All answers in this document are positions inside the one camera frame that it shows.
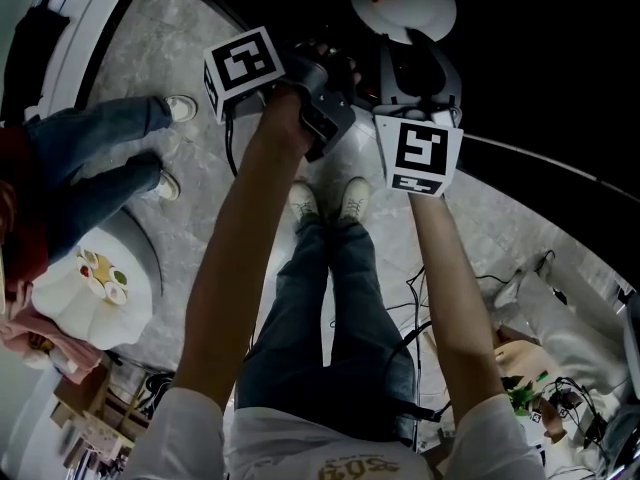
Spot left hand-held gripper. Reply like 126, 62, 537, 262
202, 25, 357, 163

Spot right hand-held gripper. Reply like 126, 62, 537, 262
372, 28, 465, 198

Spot white plate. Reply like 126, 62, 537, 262
348, 0, 459, 44

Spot person's right forearm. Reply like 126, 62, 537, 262
408, 190, 504, 419

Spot person's left forearm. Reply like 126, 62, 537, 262
172, 80, 316, 412

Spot person's left hand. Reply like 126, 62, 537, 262
312, 42, 362, 89

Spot person's right shoe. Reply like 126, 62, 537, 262
338, 176, 372, 222

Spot person's shoe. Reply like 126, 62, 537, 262
288, 180, 320, 224
338, 176, 372, 222

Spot person's left shoe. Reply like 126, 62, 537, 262
288, 180, 320, 224

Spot black backpack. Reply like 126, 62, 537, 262
0, 5, 71, 119

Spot yellow tray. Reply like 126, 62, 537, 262
74, 250, 129, 305

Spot person's blue jeans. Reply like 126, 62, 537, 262
234, 212, 419, 444

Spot round wooden side table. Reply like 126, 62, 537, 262
492, 325, 569, 444

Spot white round pouf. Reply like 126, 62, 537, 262
30, 227, 154, 352

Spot pink blanket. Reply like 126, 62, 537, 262
0, 280, 104, 384

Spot green artificial plant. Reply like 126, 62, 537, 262
502, 375, 539, 417

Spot brown cardboard box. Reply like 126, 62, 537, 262
52, 367, 114, 419

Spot person's white shirt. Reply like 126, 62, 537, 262
119, 385, 549, 480

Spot black cable tangle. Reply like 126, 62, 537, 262
529, 375, 611, 449

